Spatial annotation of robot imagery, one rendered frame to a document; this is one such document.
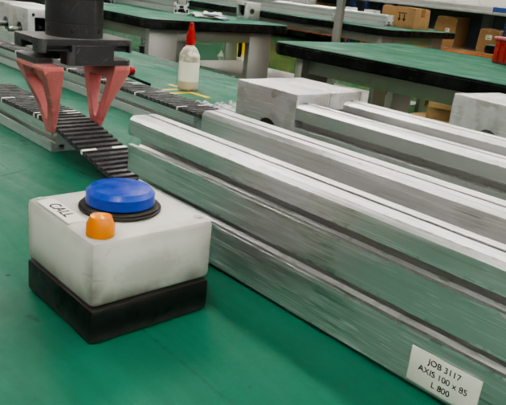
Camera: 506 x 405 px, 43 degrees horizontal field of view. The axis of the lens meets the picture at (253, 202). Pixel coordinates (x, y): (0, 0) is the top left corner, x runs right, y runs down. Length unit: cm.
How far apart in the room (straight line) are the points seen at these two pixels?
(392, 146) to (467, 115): 24
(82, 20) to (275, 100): 21
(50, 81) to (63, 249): 32
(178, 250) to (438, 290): 14
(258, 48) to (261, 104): 288
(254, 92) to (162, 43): 248
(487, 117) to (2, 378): 60
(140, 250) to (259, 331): 9
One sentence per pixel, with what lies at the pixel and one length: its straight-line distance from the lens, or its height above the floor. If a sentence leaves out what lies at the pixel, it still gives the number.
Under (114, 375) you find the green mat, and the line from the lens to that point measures 34.
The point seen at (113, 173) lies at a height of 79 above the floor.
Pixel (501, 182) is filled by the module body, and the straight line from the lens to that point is 52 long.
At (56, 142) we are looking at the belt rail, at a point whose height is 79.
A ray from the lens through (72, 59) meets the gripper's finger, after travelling 66.
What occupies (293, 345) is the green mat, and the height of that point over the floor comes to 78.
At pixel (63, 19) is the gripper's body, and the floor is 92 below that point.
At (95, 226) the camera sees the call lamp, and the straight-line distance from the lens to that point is 34.
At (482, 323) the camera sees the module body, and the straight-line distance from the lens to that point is 32.
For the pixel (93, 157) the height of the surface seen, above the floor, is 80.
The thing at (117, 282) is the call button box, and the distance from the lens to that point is 35.
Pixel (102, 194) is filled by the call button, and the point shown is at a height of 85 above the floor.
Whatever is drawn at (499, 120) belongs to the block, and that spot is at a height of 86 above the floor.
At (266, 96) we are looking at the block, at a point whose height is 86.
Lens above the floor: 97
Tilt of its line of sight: 19 degrees down
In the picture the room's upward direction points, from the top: 6 degrees clockwise
